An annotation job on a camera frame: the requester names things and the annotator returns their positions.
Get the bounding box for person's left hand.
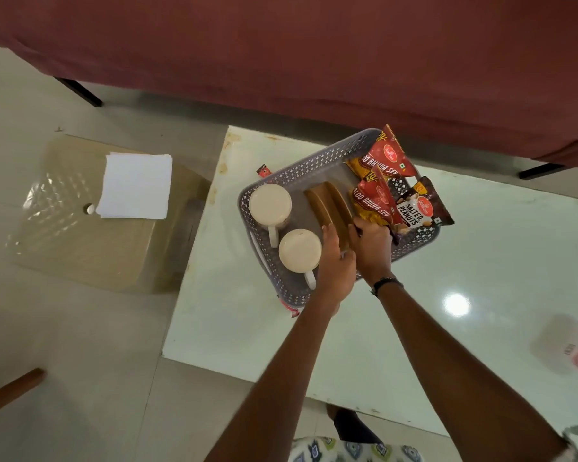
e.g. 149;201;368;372
316;224;357;306

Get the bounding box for person's right hand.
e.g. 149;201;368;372
349;218;395;285

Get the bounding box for brown wooden plate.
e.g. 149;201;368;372
303;184;341;236
324;181;356;252

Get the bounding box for person's left forearm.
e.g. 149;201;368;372
205;293;344;462

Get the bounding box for person's right forearm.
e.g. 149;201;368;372
373;281;569;462

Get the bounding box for cream ceramic mug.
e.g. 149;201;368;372
249;183;293;249
278;229;323;290

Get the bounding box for red snack packet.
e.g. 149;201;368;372
345;124;421;181
351;164;406;232

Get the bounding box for black wristband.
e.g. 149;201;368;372
370;277;405;298

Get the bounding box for grey plastic lattice basket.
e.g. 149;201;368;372
237;128;441;308

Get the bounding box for brown peanut packet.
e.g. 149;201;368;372
395;176;455;234

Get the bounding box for maroon cloth cover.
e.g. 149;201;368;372
0;0;578;170

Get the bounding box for black slipper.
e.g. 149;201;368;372
326;404;383;446

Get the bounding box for black metal table leg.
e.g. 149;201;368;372
54;77;103;108
518;163;566;181

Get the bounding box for stack of white paper napkins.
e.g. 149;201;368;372
95;152;173;220

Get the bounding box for patterned shorts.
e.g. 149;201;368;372
289;436;425;462

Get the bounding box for beige plastic stool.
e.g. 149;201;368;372
7;134;212;294

